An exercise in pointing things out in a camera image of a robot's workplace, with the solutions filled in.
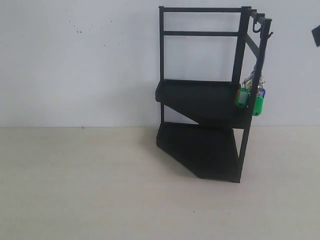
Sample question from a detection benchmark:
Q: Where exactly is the black object at right edge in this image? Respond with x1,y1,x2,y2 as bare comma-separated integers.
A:
311,25,320,47

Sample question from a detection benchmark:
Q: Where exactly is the black metal shelf rack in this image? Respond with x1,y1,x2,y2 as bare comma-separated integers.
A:
155,6,273,183

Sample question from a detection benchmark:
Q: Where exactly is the metal key rings cluster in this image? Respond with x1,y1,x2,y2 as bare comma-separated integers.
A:
233,56,268,117

